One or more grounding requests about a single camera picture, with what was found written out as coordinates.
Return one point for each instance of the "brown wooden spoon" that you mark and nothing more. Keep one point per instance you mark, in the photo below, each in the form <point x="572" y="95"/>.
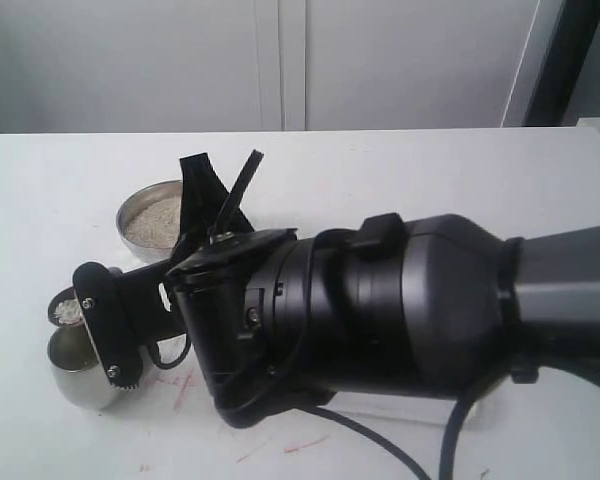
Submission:
<point x="64" y="310"/>

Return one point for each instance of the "steel cup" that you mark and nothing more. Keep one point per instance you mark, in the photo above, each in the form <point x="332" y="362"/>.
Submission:
<point x="77" y="371"/>

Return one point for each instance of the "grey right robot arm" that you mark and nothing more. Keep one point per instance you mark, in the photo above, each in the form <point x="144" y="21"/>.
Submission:
<point x="419" y="307"/>

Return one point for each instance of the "white cabinet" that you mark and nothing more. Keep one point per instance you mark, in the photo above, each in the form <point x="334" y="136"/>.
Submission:
<point x="198" y="66"/>

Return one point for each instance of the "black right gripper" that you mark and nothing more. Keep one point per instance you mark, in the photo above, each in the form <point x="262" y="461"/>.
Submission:
<point x="220" y="290"/>

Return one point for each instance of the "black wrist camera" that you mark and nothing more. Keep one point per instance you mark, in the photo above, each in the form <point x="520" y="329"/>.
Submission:
<point x="126" y="319"/>

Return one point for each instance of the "white plastic tray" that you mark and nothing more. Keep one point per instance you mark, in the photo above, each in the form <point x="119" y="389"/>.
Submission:
<point x="393" y="408"/>

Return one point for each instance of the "steel bowl of rice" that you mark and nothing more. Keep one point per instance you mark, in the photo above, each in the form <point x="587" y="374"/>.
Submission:
<point x="148" y="222"/>

